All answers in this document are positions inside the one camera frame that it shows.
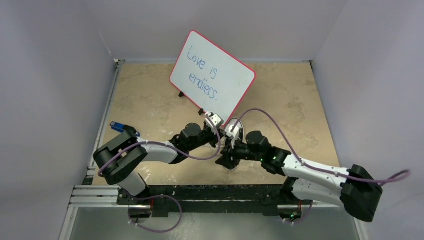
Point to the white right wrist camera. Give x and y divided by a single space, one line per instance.
232 133

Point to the blue stapler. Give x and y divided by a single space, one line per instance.
120 127

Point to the black canvas sneaker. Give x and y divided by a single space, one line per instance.
239 124

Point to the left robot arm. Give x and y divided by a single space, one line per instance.
118 159

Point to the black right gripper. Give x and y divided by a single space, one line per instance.
230 151

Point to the pink-framed whiteboard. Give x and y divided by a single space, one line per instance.
210 77

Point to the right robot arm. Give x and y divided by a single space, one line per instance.
352 188

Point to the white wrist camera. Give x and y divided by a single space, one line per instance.
232 133
213 120

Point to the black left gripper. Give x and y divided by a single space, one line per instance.
214 139

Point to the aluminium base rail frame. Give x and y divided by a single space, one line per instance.
283 95

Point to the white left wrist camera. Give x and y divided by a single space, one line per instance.
213 120

